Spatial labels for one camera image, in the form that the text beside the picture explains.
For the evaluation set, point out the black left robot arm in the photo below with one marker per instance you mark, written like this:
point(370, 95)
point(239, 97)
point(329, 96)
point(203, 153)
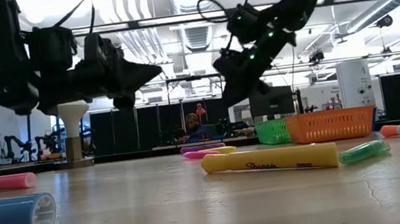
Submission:
point(10, 89)

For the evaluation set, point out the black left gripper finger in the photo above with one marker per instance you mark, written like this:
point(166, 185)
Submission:
point(137, 69)
point(139, 80)

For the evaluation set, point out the person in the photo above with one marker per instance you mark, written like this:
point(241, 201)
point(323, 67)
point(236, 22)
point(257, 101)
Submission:
point(194, 130)

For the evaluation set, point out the yellow Sharpie highlighter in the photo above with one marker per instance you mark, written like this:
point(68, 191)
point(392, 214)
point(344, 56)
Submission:
point(278, 159)

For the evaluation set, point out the green highlighter cap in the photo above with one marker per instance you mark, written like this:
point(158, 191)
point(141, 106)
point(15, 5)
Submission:
point(363, 152)

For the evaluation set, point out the small black robot arm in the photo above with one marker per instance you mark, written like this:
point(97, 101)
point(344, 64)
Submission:
point(11, 144)
point(47, 144)

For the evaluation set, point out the blue plastic basket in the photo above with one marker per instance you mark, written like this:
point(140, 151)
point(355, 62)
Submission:
point(375, 119)

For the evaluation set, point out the orange plastic basket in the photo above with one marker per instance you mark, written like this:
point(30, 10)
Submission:
point(331, 125)

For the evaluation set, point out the black aluminium table frame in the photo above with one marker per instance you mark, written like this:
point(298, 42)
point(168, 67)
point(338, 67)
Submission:
point(8, 170)

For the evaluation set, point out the red robot arm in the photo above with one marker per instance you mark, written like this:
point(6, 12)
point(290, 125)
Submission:
point(200, 110)

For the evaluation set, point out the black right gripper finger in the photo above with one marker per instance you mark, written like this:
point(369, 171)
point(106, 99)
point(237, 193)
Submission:
point(228, 89)
point(243, 87)

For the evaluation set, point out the white cylindrical column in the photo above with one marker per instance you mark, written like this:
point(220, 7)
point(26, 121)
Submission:
point(355, 81)

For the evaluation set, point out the black overhead frame beam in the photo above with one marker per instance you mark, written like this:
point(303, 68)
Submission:
point(124, 26)

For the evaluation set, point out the white mushroom-shaped lamp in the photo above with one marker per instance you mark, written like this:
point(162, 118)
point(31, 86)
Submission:
point(73, 121)

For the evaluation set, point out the green plastic basket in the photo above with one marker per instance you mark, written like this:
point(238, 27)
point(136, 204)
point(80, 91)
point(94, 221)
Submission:
point(271, 132)

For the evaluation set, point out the purple highlighter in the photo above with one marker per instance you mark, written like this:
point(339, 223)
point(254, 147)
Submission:
point(202, 147)

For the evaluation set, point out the black computer monitor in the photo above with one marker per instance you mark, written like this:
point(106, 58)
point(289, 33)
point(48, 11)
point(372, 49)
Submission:
point(275, 104)

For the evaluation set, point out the black ceiling spotlight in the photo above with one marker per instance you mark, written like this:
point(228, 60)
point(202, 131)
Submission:
point(384, 21)
point(316, 56)

